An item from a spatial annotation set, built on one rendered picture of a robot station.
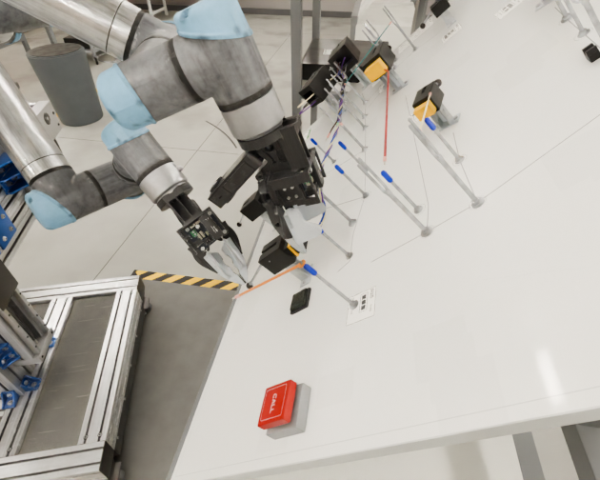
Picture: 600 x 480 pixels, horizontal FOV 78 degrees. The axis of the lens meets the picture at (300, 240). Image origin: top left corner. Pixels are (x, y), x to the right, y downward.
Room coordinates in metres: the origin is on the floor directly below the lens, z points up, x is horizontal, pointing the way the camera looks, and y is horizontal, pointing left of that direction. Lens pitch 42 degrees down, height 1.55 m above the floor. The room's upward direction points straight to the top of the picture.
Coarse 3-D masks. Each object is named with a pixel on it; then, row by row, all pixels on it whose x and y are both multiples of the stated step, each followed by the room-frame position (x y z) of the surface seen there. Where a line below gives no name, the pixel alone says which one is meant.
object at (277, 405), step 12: (288, 384) 0.22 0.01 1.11; (264, 396) 0.22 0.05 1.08; (276, 396) 0.21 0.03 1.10; (288, 396) 0.21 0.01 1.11; (264, 408) 0.21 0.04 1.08; (276, 408) 0.20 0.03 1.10; (288, 408) 0.20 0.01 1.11; (264, 420) 0.19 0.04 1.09; (276, 420) 0.18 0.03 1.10; (288, 420) 0.18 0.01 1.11
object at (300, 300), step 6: (306, 288) 0.42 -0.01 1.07; (294, 294) 0.42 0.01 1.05; (300, 294) 0.41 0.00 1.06; (306, 294) 0.40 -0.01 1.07; (294, 300) 0.40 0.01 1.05; (300, 300) 0.39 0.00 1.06; (306, 300) 0.39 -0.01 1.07; (294, 306) 0.39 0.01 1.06; (300, 306) 0.38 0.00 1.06; (306, 306) 0.38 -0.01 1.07; (294, 312) 0.38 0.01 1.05
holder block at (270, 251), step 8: (272, 240) 0.49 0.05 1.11; (280, 240) 0.47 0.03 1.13; (264, 248) 0.48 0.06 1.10; (272, 248) 0.46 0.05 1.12; (280, 248) 0.45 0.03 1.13; (264, 256) 0.46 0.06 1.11; (272, 256) 0.45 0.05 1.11; (280, 256) 0.45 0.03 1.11; (288, 256) 0.44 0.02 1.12; (296, 256) 0.45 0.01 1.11; (264, 264) 0.45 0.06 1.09; (272, 264) 0.45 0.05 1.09; (280, 264) 0.45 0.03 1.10; (288, 264) 0.44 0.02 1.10; (272, 272) 0.45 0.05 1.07
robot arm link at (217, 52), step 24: (216, 0) 0.45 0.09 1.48; (192, 24) 0.44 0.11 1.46; (216, 24) 0.44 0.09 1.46; (240, 24) 0.46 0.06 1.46; (192, 48) 0.44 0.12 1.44; (216, 48) 0.44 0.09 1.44; (240, 48) 0.45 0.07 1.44; (192, 72) 0.43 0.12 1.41; (216, 72) 0.44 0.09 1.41; (240, 72) 0.44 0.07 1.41; (264, 72) 0.46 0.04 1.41; (216, 96) 0.45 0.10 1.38; (240, 96) 0.44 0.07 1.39
